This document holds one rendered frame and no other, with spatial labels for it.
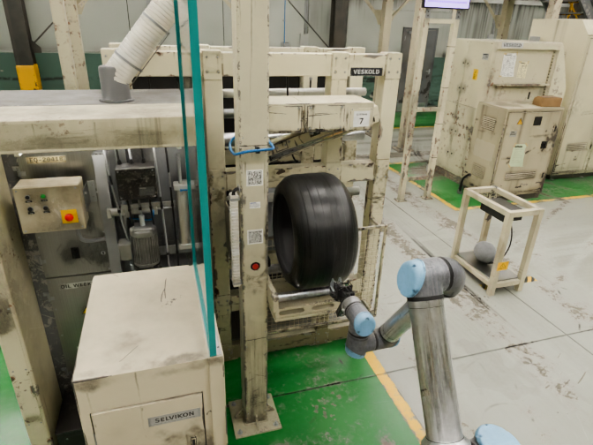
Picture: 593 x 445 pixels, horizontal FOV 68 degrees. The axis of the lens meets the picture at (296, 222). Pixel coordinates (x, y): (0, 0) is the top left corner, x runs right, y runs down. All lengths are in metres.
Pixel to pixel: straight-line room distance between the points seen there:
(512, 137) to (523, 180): 0.70
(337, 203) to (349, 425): 1.41
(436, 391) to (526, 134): 5.27
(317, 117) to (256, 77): 0.50
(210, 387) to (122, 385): 0.24
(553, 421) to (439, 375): 1.87
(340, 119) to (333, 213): 0.54
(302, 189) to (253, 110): 0.42
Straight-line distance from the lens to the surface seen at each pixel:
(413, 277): 1.43
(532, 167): 6.75
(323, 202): 2.00
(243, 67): 1.87
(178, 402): 1.42
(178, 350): 1.37
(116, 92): 2.13
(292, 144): 2.40
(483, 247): 4.42
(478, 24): 13.74
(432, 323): 1.46
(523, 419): 3.23
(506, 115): 6.19
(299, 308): 2.29
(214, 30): 10.97
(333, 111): 2.29
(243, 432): 2.79
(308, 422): 2.86
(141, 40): 2.11
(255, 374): 2.57
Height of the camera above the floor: 2.14
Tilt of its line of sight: 24 degrees down
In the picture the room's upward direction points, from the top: 2 degrees clockwise
